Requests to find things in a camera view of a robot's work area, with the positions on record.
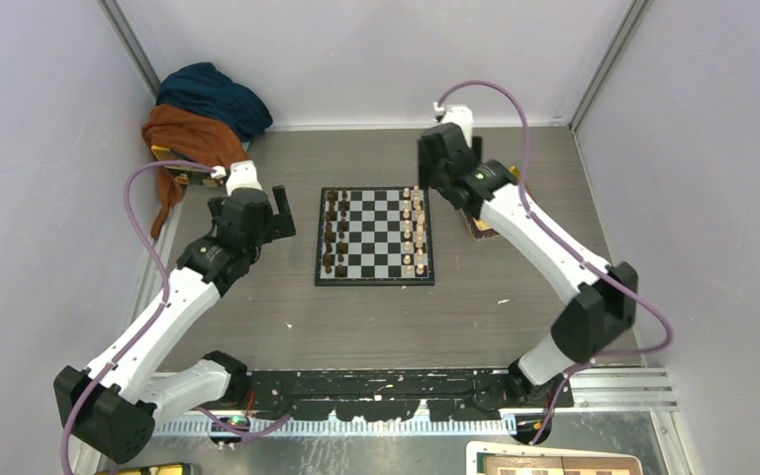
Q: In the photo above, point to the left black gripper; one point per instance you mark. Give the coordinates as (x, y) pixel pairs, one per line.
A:
(282, 226)

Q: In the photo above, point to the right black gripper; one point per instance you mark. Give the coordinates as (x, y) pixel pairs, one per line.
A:
(427, 176)

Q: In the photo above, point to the gold tin box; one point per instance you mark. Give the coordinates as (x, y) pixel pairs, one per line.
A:
(479, 229)

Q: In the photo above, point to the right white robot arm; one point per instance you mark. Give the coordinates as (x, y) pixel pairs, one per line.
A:
(598, 300)

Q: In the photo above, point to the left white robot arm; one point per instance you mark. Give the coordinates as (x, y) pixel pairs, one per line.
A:
(114, 404)

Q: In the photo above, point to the dark wooden chess pieces row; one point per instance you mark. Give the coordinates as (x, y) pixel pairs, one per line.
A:
(335, 232)

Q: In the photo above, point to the wooden board corner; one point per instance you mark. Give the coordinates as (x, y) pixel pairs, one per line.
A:
(506, 459)

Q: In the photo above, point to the black and white chessboard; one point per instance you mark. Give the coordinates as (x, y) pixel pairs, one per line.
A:
(375, 239)

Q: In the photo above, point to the yellow patterned box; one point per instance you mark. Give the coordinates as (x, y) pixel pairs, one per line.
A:
(184, 172)

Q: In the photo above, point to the orange cloth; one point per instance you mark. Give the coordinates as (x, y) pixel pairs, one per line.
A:
(198, 138)

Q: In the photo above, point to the dark blue cloth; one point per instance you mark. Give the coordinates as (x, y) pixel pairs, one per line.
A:
(202, 89)

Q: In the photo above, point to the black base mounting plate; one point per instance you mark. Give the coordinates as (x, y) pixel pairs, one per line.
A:
(449, 395)

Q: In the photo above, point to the gold tin lid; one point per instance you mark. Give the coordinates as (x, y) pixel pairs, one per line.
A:
(173, 468)

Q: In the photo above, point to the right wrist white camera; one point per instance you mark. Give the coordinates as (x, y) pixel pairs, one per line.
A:
(462, 116)

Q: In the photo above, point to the wrist white camera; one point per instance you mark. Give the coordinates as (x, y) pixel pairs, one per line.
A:
(242, 175)
(462, 116)

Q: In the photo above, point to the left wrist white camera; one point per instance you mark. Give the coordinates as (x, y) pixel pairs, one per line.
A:
(242, 175)

